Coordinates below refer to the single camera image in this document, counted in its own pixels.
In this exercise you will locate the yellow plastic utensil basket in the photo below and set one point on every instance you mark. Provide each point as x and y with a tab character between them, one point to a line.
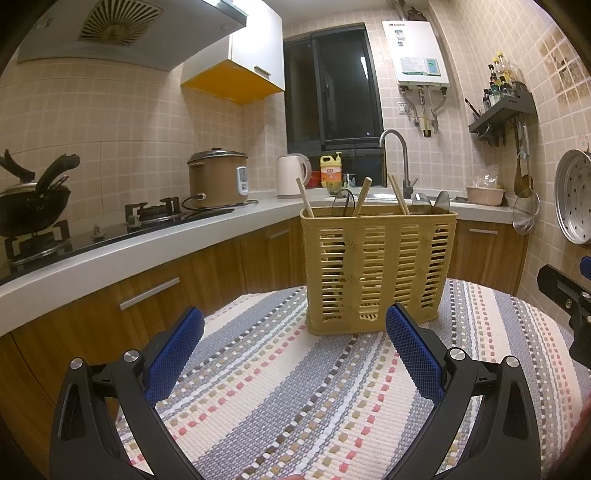
378	217

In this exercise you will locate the black wok with lid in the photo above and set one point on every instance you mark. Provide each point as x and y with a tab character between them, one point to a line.
27	207

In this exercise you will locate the white kitchen countertop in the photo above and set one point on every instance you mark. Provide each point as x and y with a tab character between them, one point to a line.
92	263

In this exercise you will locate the small clear plastic spoon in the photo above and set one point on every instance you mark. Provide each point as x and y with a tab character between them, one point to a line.
421	204

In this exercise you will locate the round steel steamer tray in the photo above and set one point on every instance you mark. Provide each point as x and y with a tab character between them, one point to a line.
575	198

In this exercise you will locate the large clear plastic spoon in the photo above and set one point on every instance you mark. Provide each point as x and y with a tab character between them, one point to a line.
442	203

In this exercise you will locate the dark kitchen window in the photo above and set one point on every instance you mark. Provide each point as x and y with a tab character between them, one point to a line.
332	92

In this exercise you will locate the white wall outlet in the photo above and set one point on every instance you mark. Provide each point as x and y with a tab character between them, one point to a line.
402	107

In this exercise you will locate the metal water heater pipes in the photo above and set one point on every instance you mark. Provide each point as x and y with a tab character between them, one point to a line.
421	110

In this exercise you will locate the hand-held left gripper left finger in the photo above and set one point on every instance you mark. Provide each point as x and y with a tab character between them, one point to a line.
175	355

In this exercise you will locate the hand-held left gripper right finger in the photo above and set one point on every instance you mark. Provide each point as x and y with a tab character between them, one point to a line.
415	355

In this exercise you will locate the clear plastic bag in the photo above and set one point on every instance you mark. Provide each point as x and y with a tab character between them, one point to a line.
488	177

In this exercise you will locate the pink bowl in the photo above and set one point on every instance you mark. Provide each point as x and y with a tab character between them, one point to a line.
485	196

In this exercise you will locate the steel range hood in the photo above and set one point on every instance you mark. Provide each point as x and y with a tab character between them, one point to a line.
115	27

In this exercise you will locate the brown rice cooker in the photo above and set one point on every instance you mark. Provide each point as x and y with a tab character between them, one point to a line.
212	180

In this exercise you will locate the white electric kettle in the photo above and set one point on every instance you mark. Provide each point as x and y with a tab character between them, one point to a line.
291	177

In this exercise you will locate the black plastic spoon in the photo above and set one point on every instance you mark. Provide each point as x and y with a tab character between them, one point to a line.
349	199

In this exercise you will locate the yellow detergent bottle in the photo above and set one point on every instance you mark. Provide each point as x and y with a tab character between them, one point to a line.
331	173

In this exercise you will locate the steel kitchen faucet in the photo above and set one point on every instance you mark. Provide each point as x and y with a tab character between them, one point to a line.
406	157

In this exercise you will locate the white and orange wall cabinet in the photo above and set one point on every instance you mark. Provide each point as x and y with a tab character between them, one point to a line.
256	41

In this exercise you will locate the black wall spice rack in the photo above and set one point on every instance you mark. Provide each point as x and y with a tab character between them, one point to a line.
508	110

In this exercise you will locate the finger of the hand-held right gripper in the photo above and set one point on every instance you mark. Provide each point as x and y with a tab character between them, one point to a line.
565	290

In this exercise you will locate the row of seasoning bottles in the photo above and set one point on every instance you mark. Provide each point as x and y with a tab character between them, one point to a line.
501	85

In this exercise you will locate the striped woven mat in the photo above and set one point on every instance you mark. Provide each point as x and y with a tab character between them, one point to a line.
300	392

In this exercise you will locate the white wall water heater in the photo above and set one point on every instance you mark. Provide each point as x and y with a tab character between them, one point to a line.
415	46

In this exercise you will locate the black gas stove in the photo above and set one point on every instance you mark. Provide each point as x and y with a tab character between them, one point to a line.
115	235

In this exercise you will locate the wooden chopstick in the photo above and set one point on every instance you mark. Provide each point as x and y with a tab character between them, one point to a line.
364	194
397	194
304	198

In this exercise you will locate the steel mesh strainer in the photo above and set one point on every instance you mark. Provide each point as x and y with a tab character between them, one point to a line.
526	217

